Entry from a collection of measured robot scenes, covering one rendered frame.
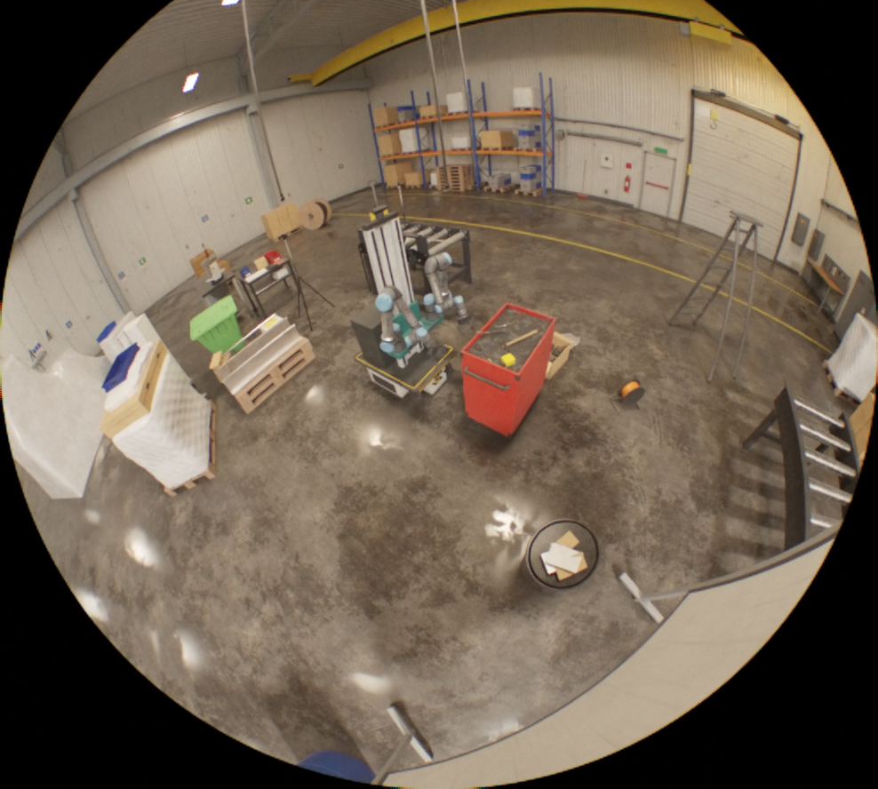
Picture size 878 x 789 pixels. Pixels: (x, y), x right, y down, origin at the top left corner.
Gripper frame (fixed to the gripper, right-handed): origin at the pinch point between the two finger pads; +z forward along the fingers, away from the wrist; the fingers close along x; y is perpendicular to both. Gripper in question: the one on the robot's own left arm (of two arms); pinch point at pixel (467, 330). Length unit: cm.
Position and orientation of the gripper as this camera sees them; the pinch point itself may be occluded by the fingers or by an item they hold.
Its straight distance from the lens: 259.6
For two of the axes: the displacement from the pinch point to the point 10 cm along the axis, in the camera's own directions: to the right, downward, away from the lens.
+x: 7.0, -4.4, 5.7
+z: 3.1, 9.0, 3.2
